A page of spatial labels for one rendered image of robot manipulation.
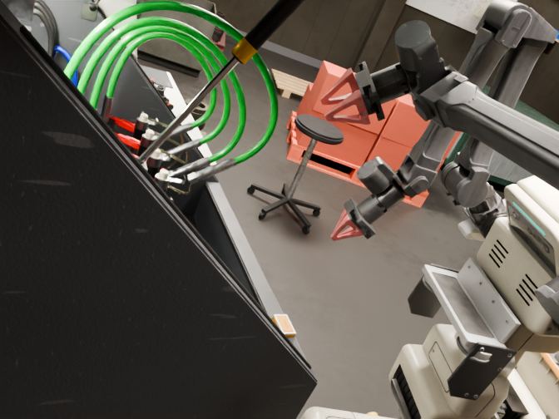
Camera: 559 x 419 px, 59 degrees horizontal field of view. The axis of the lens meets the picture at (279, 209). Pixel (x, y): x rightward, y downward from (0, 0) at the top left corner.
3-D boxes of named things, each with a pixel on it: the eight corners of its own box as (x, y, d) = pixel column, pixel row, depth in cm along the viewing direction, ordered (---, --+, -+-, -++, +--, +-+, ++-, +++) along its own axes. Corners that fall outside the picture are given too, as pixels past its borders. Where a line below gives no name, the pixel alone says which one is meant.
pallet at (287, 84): (274, 95, 570) (278, 86, 565) (267, 75, 631) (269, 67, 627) (357, 121, 604) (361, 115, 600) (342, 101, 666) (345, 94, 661)
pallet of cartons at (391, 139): (427, 209, 444) (476, 131, 407) (287, 165, 411) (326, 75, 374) (398, 163, 527) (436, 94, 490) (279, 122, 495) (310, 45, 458)
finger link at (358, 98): (321, 111, 86) (373, 91, 83) (315, 88, 90) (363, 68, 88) (333, 139, 90) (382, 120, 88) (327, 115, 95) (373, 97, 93)
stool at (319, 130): (316, 202, 371) (354, 125, 341) (321, 240, 326) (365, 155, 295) (248, 179, 362) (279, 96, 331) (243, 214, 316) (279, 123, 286)
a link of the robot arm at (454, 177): (496, 199, 119) (486, 188, 123) (482, 168, 114) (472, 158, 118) (461, 217, 120) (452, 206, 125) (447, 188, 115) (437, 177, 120)
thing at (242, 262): (278, 418, 97) (309, 364, 89) (258, 421, 95) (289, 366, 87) (202, 228, 142) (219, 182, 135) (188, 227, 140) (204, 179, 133)
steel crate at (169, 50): (130, 59, 486) (145, -6, 457) (136, 35, 563) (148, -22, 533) (203, 81, 512) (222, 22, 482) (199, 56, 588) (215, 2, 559)
